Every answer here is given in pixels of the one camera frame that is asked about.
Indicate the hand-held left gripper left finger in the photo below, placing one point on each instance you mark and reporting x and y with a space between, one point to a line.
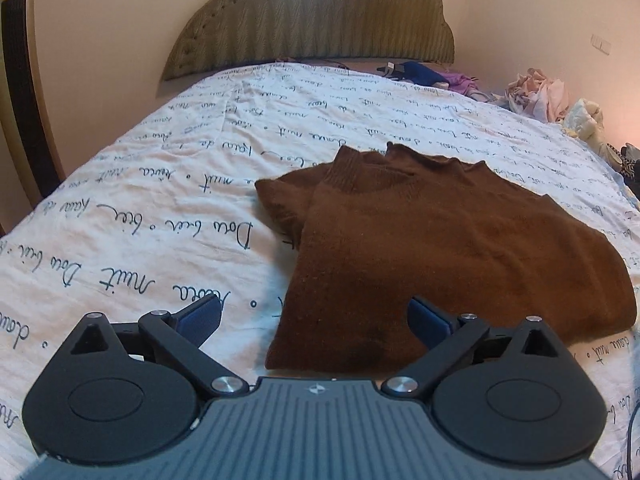
202 320

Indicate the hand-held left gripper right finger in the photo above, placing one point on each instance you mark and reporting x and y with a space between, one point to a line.
430 321

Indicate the brown knit sweater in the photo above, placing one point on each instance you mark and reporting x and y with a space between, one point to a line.
425 240

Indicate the pile of pink clothes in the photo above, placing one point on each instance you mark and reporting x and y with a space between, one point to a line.
540 92

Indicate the white script-printed blanket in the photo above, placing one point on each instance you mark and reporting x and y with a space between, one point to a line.
150 210

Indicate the blue cloth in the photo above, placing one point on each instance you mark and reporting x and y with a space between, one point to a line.
420 72

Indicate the black-and-white patterned cloth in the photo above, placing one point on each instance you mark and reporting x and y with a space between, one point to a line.
620 160

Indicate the cream padded jacket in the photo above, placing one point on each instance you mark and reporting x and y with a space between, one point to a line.
585 120

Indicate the small white tag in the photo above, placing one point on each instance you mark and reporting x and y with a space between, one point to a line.
388 68

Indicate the green upholstered headboard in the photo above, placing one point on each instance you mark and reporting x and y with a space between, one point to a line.
310 15

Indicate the white light switch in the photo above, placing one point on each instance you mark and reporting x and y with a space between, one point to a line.
601 44

